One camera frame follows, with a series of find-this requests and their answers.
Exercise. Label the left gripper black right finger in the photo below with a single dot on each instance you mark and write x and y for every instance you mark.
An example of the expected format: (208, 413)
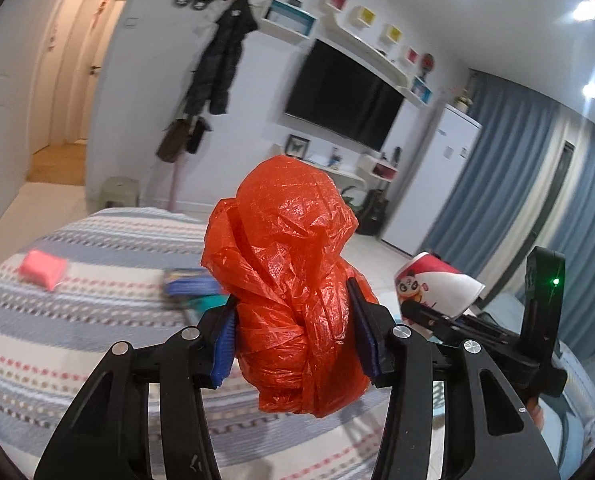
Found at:
(488, 431)

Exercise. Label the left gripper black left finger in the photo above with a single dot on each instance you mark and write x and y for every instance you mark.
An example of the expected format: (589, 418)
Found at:
(104, 432)

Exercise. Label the white red panda paper cup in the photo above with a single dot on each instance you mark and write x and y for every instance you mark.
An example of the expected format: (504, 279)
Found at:
(436, 284)

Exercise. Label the red blue snack package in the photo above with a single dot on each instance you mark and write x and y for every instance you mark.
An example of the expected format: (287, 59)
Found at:
(195, 288)

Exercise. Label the red plastic bag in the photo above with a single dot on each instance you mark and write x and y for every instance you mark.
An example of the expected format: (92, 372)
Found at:
(276, 247)

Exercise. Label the striped woven cloth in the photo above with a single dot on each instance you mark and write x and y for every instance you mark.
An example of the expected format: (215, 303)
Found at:
(50, 341)

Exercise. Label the pink sponge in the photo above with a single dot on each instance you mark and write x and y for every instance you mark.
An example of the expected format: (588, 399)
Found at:
(43, 269)

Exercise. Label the blue striped curtain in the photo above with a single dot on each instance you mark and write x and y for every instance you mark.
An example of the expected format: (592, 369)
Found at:
(503, 187)

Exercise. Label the white refrigerator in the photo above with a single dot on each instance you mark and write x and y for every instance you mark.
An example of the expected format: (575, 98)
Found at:
(432, 179)

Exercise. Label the green potted plant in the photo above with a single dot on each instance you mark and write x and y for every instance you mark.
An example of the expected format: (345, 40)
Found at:
(353, 197)

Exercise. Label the small beige stool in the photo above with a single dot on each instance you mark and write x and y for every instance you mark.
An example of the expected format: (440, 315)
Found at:
(119, 192)

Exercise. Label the pink coat rack stand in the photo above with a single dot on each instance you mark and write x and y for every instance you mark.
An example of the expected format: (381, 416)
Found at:
(177, 177)

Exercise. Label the framed butterfly picture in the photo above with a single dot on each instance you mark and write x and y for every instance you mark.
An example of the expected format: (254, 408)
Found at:
(296, 147)

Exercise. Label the brown hanging bag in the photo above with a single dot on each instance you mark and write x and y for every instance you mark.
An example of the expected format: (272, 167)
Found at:
(183, 135)

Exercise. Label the black coat on rack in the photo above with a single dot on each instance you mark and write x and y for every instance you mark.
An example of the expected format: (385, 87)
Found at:
(218, 64)

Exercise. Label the white curved wall shelf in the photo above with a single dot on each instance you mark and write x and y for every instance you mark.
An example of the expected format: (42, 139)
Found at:
(341, 177)

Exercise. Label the white and red wall cubby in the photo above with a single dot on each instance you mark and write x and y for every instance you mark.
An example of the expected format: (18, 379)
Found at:
(372, 167)

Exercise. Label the wall-mounted black television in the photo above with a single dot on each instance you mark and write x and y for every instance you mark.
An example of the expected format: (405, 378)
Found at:
(335, 92)

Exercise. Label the blue wall box shelf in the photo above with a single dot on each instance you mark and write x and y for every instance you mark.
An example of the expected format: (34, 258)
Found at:
(285, 22)

